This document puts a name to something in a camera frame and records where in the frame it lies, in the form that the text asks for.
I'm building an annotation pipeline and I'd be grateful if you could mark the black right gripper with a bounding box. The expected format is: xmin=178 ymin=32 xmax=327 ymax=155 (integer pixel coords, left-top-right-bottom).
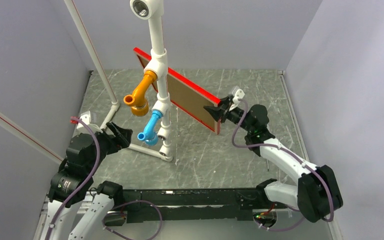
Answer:
xmin=203 ymin=96 xmax=254 ymax=133

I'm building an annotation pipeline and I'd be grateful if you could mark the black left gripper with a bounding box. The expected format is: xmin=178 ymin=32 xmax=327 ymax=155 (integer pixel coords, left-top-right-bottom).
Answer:
xmin=86 ymin=120 xmax=133 ymax=174

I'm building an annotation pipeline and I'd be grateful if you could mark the red picture frame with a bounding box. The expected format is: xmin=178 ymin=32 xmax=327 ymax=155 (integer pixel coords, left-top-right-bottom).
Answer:
xmin=132 ymin=46 xmax=222 ymax=135

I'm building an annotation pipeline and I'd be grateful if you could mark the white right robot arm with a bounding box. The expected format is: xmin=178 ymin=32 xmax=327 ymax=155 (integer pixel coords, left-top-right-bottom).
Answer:
xmin=204 ymin=95 xmax=344 ymax=223

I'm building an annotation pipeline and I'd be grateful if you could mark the orange pipe elbow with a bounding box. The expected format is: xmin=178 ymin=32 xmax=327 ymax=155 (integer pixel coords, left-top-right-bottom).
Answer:
xmin=123 ymin=70 xmax=157 ymax=117

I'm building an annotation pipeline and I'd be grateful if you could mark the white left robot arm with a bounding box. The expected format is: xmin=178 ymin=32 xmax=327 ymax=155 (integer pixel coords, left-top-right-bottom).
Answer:
xmin=40 ymin=117 xmax=133 ymax=240

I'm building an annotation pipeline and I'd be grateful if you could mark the blue pipe elbow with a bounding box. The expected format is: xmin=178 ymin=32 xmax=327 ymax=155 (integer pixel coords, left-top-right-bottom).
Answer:
xmin=137 ymin=110 xmax=163 ymax=146

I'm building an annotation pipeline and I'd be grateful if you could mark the white pole with red stripe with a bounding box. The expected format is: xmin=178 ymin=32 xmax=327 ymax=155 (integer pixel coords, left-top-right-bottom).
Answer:
xmin=64 ymin=0 xmax=120 ymax=114

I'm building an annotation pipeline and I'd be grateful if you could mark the white pipe stand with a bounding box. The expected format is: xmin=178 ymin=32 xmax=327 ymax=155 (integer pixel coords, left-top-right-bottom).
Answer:
xmin=129 ymin=0 xmax=173 ymax=162

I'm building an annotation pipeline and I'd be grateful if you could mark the white diagonal pole left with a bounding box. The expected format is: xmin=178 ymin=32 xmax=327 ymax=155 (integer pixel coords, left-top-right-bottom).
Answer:
xmin=0 ymin=112 xmax=63 ymax=165

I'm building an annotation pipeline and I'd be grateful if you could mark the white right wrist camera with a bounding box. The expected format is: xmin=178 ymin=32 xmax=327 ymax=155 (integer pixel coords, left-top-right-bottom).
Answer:
xmin=230 ymin=85 xmax=245 ymax=108

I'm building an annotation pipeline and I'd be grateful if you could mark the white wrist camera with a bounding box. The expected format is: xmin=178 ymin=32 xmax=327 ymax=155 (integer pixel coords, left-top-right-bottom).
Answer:
xmin=70 ymin=110 xmax=102 ymax=134
xmin=230 ymin=85 xmax=245 ymax=108

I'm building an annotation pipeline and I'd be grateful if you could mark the brown frame backing board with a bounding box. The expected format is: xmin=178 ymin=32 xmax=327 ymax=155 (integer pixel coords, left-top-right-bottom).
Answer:
xmin=123 ymin=67 xmax=221 ymax=134

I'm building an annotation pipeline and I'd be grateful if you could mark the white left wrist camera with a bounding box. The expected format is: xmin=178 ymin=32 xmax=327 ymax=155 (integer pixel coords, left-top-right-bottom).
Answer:
xmin=70 ymin=110 xmax=102 ymax=134

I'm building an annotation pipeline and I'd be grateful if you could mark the aluminium extrusion frame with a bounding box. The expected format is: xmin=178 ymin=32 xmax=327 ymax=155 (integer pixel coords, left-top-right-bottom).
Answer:
xmin=33 ymin=195 xmax=92 ymax=240

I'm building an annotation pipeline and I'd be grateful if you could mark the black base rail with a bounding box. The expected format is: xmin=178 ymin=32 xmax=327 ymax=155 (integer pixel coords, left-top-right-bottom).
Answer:
xmin=123 ymin=187 xmax=286 ymax=223

